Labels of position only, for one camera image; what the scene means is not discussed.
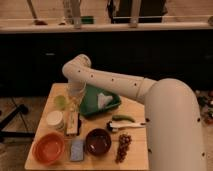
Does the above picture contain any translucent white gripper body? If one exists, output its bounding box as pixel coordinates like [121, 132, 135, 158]
[67, 82, 86, 112]

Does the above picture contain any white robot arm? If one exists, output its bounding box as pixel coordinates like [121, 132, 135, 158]
[62, 54, 207, 171]

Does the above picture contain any white paper cup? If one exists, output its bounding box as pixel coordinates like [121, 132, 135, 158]
[46, 110, 64, 130]

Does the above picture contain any green plastic tray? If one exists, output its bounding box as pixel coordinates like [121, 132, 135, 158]
[79, 85, 121, 117]

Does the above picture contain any green round fruit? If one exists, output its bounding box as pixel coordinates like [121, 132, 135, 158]
[54, 95, 67, 110]

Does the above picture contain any white cloth in tray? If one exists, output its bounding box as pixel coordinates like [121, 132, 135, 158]
[98, 93, 113, 109]

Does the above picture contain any green chili pepper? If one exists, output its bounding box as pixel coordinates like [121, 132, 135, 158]
[112, 115, 135, 122]

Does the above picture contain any dark brown bowl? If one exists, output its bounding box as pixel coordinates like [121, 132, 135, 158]
[85, 128, 112, 156]

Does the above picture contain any blue sponge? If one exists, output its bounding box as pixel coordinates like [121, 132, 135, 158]
[70, 139, 84, 162]

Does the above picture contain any black tripod stand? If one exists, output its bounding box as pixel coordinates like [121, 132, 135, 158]
[0, 103, 36, 141]

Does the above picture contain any orange plastic bowl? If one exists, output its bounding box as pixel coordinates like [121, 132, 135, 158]
[32, 132, 65, 165]

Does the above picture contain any bunch of red grapes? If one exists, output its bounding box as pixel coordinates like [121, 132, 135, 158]
[115, 134, 132, 163]

